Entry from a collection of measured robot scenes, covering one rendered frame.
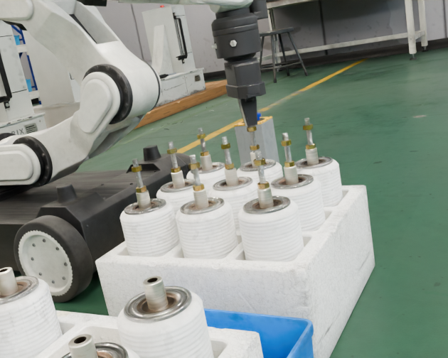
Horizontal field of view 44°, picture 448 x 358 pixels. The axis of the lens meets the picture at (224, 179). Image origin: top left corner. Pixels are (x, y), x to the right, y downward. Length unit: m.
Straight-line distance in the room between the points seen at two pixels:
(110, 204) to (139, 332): 0.79
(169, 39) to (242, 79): 3.65
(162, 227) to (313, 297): 0.29
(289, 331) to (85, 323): 0.28
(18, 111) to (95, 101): 2.02
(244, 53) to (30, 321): 0.60
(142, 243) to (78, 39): 0.60
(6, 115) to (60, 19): 1.93
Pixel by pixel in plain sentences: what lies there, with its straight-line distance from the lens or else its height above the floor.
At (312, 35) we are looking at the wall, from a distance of 6.21.
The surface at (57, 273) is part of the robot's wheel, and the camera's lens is 1.32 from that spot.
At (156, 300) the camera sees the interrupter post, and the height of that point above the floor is 0.26.
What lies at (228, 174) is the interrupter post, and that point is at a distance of 1.01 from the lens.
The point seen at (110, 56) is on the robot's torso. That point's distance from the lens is 1.36.
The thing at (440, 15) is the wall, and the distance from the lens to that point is 5.90.
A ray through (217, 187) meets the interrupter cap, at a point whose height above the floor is 0.25.
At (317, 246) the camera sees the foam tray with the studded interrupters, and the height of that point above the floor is 0.18.
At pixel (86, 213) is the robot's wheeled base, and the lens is 1.31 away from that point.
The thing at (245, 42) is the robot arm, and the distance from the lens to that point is 1.06.
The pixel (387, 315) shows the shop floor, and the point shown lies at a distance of 1.04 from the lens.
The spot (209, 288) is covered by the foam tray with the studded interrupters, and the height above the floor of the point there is 0.14.
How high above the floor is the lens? 0.52
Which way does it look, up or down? 15 degrees down
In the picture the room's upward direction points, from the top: 10 degrees counter-clockwise
